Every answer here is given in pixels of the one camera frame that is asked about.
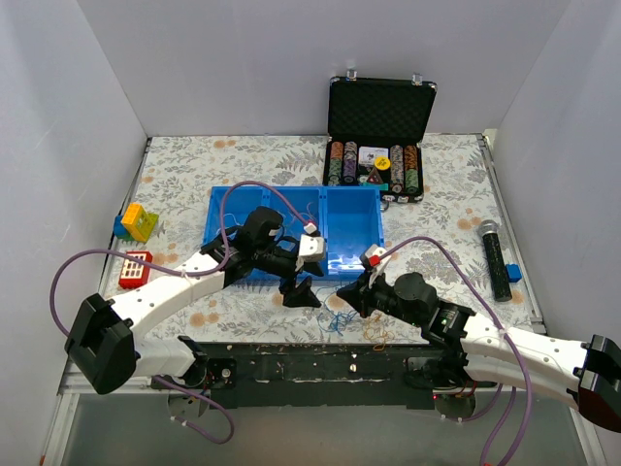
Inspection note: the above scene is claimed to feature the blue plastic divided bin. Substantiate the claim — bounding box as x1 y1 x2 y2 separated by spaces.
203 185 384 282

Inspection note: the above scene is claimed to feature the blue wire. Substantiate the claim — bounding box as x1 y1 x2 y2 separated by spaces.
314 285 358 335

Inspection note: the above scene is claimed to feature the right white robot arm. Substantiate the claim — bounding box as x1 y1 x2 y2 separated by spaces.
337 273 620 432

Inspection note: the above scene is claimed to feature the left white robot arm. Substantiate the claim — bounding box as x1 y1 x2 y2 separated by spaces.
65 207 326 394

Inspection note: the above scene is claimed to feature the floral patterned table mat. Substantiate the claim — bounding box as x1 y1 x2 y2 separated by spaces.
131 134 536 344

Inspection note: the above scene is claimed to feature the black handheld microphone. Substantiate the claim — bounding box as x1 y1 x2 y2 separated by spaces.
478 219 512 302

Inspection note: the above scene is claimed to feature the small blue toy brick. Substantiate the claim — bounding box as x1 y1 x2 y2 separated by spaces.
506 263 523 283

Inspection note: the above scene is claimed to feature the colourful toy brick stack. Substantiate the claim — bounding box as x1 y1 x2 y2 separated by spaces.
113 203 159 243

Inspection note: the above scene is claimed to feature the red white toy block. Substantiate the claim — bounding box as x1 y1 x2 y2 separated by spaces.
118 250 152 289

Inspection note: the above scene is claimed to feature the black poker chip case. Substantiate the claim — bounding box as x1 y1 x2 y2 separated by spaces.
322 70 438 204

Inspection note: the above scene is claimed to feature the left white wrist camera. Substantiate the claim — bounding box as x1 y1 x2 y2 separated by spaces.
296 222 326 277

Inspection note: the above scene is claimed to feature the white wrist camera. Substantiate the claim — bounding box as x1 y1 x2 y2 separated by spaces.
360 244 391 287
296 222 326 277

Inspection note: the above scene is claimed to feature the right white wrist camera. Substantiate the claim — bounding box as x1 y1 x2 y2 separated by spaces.
360 244 391 287

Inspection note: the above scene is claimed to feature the aluminium frame rail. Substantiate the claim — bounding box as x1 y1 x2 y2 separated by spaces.
59 373 151 394

